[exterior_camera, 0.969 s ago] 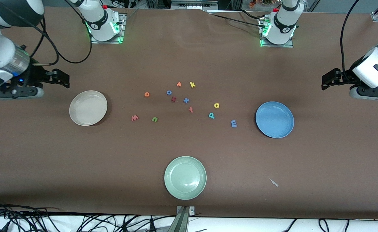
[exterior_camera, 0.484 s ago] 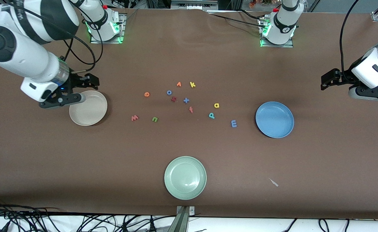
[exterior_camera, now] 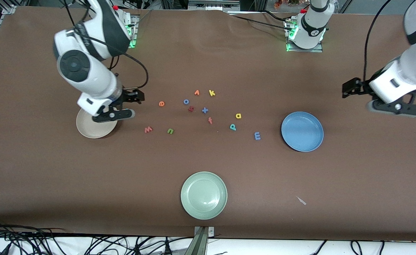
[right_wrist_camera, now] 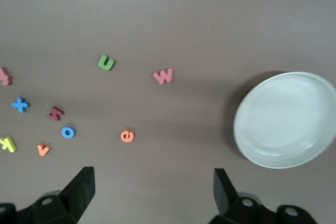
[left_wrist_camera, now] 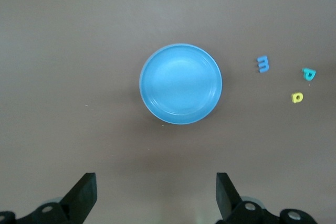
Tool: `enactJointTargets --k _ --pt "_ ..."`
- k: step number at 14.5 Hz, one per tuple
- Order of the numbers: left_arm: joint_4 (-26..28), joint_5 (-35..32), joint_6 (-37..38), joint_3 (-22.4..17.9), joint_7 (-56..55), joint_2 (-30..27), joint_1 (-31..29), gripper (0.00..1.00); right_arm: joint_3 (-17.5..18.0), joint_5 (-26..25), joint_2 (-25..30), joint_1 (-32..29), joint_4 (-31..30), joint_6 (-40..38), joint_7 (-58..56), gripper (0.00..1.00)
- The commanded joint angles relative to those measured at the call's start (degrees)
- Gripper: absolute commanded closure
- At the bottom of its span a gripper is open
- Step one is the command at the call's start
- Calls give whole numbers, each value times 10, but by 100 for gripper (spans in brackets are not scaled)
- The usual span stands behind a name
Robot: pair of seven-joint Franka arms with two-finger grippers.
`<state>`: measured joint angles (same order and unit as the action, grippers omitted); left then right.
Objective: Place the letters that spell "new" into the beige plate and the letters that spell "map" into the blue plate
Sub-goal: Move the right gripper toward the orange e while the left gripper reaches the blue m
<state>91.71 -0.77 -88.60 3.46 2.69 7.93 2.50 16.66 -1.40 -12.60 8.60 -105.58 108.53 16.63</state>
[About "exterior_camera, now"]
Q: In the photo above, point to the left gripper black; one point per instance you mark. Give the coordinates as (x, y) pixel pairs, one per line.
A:
(360, 87)

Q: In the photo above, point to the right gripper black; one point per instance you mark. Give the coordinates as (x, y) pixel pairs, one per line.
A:
(127, 96)

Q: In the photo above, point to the pink-red foam letter w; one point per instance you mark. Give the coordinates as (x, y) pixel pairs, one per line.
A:
(148, 129)

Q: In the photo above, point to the green foam letter u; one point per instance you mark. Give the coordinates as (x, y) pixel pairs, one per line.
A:
(170, 131)

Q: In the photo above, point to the teal foam letter p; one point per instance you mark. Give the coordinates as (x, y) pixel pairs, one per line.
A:
(232, 126)

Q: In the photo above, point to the purple-blue foam letter E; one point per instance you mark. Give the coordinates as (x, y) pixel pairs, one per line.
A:
(257, 135)

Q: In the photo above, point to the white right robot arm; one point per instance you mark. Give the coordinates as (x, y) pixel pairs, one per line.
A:
(87, 74)

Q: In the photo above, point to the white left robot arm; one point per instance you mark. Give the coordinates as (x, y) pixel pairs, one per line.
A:
(399, 78)

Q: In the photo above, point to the beige round plate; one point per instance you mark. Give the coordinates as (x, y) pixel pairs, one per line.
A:
(94, 131)

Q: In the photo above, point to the blue round plate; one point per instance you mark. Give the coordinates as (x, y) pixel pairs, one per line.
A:
(302, 131)

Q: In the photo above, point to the blue foam letter x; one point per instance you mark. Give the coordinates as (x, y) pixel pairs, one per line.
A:
(204, 110)

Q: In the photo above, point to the yellow foam letter k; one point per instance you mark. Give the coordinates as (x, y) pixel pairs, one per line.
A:
(212, 93)

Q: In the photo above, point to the brown table cover sheet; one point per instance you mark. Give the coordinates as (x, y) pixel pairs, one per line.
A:
(208, 159)

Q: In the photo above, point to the small orange objects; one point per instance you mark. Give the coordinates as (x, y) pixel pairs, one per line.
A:
(279, 3)

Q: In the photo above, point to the pale green round plate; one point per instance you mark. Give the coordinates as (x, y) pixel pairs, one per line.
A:
(203, 195)

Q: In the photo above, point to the grey metal box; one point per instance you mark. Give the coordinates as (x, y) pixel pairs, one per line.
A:
(213, 4)

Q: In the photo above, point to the small white paper scrap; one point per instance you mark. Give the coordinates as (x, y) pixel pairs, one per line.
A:
(301, 200)

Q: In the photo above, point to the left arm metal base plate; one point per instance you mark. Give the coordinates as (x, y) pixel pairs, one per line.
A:
(305, 50)

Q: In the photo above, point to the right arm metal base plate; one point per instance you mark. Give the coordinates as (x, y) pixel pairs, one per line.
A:
(135, 35)

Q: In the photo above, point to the aluminium camera mount post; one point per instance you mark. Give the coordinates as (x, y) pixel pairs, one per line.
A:
(201, 244)

